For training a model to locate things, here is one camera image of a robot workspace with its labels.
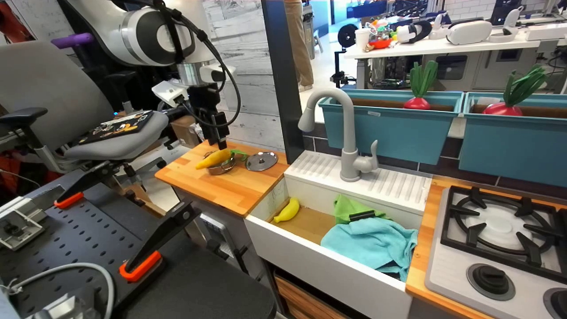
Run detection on yellow plush banana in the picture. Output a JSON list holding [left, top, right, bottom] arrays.
[[193, 146, 251, 171]]

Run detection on grey office chair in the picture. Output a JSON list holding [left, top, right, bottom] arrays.
[[0, 40, 173, 178]]

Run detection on grey square socket box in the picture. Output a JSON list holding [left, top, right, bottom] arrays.
[[0, 206, 48, 253]]

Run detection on yellow toy banana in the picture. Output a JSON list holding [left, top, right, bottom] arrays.
[[271, 196, 303, 224]]

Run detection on black stove knob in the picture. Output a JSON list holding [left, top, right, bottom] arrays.
[[466, 261, 517, 302], [542, 286, 567, 319]]

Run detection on white toy stove top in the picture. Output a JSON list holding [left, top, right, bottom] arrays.
[[423, 182, 567, 319]]

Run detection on white wrist mounted box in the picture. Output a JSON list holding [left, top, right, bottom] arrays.
[[150, 77, 191, 109]]

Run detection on grey toy faucet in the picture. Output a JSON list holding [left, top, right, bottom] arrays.
[[296, 86, 381, 183]]

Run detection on red toy radish green leaves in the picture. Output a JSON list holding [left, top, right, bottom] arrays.
[[402, 58, 441, 111], [482, 63, 549, 116]]

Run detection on silver pot lid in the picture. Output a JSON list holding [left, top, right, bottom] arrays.
[[244, 148, 280, 173]]

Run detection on flat board with parts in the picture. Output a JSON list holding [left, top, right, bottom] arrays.
[[76, 109, 154, 146]]

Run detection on black clamp orange handle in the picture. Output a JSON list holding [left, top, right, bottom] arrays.
[[51, 159, 119, 212], [117, 199, 204, 284]]

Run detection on white toy sink basin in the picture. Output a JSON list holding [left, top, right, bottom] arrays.
[[244, 148, 434, 319]]

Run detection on grey cable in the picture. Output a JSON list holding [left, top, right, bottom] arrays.
[[3, 260, 117, 319]]

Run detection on purple bar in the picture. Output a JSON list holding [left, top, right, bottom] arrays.
[[49, 31, 97, 49]]

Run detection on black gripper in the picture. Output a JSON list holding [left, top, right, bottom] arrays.
[[186, 82, 232, 150]]

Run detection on black perforated board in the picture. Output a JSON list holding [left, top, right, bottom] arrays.
[[0, 178, 280, 319]]

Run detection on teal planter box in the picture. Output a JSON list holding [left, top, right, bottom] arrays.
[[319, 86, 466, 166], [457, 90, 567, 189]]

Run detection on white background table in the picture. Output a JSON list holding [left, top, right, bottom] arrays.
[[344, 33, 567, 63]]

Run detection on green cloth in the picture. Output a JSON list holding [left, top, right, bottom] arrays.
[[331, 192, 386, 224]]

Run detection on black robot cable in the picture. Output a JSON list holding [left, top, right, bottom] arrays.
[[150, 0, 244, 130]]

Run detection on black burner grate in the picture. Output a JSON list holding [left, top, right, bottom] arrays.
[[439, 185, 567, 284]]

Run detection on black vertical post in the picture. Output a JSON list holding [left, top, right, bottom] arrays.
[[260, 0, 306, 164]]

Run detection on cyan cloth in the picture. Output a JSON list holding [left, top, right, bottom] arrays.
[[319, 215, 420, 283]]

